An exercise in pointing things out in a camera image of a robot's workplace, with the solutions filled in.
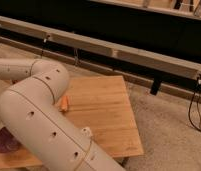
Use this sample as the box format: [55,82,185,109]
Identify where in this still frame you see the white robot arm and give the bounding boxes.
[0,58,125,171]

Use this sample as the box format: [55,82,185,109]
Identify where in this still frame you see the wooden table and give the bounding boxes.
[0,76,143,169]

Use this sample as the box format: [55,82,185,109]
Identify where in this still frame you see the white plastic bottle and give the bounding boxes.
[81,127,93,138]

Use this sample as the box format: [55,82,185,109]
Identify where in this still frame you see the dark purple bowl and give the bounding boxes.
[0,127,21,153]

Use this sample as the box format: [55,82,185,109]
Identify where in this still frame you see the black cable left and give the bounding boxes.
[39,34,50,61]

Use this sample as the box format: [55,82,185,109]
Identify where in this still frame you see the black cable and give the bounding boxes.
[188,73,201,158]
[39,34,50,61]

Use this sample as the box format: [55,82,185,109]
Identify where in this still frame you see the grey metal rail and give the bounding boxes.
[0,16,201,79]

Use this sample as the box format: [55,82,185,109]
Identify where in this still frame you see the black cable right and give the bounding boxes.
[188,73,201,158]

